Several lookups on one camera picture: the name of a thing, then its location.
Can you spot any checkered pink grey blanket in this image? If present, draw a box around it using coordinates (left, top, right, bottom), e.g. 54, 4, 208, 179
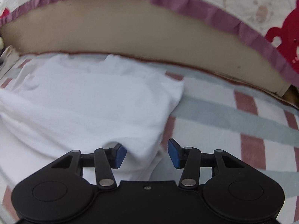
1, 54, 298, 223

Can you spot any cream folded garment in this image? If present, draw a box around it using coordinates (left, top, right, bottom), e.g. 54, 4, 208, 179
0, 45, 20, 78

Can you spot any white sweatshirt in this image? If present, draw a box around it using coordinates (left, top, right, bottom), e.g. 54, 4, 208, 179
1, 54, 184, 185

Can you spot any beige headboard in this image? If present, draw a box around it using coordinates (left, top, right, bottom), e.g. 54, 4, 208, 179
1, 0, 290, 96

